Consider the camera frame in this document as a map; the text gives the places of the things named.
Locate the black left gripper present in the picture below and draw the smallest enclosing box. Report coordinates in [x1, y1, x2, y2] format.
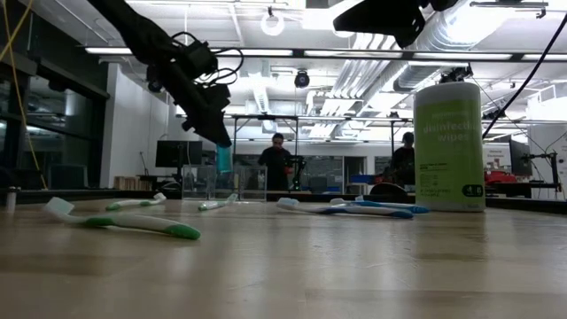
[159, 61, 233, 149]

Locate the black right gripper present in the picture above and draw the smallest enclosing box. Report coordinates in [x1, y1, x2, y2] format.
[332, 0, 460, 49]

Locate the blue mouthwash bottle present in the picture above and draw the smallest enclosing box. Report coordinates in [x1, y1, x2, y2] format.
[215, 144, 234, 175]

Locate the green white toothbrush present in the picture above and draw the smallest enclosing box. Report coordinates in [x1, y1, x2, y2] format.
[198, 192, 239, 212]
[105, 191, 167, 212]
[43, 197, 202, 241]

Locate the black computer monitor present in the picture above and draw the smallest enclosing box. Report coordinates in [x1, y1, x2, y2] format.
[154, 140, 204, 169]
[509, 139, 533, 177]

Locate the clear acrylic organizer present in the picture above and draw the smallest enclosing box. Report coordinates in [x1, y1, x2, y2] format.
[181, 165, 268, 203]

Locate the person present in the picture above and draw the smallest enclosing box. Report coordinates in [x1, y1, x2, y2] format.
[257, 132, 293, 191]
[388, 131, 416, 187]

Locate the wooden crate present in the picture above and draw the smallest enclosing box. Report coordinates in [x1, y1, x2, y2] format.
[113, 175, 154, 191]

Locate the green disinfecting wipes canister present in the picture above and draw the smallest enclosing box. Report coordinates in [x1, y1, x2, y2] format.
[413, 82, 487, 213]

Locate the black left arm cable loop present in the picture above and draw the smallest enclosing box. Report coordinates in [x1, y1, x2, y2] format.
[170, 30, 245, 88]

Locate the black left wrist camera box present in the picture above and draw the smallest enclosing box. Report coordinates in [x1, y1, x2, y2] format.
[175, 38, 219, 82]

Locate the white ceiling ring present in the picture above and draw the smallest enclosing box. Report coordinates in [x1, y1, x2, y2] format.
[260, 11, 286, 37]

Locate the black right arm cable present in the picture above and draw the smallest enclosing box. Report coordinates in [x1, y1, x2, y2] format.
[482, 12, 567, 154]

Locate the black aluminium table frame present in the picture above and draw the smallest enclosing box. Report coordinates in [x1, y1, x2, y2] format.
[0, 188, 567, 216]

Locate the yellow extension cable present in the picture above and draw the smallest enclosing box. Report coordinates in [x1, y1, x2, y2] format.
[0, 0, 49, 191]

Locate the small white post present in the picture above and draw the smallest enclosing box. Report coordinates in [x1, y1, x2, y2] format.
[4, 186, 19, 212]

